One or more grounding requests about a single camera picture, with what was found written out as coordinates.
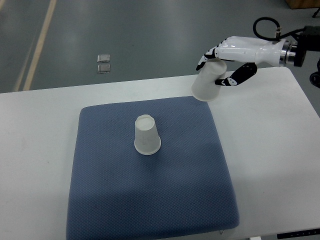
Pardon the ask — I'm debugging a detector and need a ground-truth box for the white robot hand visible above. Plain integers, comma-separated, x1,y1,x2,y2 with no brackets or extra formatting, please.
196,36,295,87

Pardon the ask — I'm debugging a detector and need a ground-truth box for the white paper cup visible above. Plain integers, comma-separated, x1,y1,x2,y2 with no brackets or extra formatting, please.
190,58,227,102
134,114,162,156

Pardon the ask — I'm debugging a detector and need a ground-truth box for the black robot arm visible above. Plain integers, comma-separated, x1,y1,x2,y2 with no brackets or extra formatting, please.
196,26,320,86

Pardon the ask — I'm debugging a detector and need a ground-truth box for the wooden furniture corner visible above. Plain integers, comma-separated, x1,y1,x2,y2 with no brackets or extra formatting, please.
285,0,320,10

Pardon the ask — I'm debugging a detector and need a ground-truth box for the black tripod leg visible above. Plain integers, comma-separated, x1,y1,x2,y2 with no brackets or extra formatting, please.
312,8,320,18

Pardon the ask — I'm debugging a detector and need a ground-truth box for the upper metal floor plate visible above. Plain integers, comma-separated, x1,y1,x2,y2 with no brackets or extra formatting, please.
97,53,110,63

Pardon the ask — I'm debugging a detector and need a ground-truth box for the metal floor plate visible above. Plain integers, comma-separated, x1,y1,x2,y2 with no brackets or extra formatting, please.
97,53,110,63
97,63,111,74

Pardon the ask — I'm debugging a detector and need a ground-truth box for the lower metal floor plate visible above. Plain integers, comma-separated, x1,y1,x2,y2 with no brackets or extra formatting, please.
97,63,111,74

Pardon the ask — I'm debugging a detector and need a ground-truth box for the blue fabric cushion mat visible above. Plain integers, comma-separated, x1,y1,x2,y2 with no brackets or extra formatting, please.
66,96,240,240

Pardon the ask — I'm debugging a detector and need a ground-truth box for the black table control panel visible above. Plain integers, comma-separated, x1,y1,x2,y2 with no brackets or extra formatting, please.
276,228,320,240

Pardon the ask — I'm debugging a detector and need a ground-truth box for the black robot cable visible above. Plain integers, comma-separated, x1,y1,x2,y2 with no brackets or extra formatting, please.
252,16,305,41

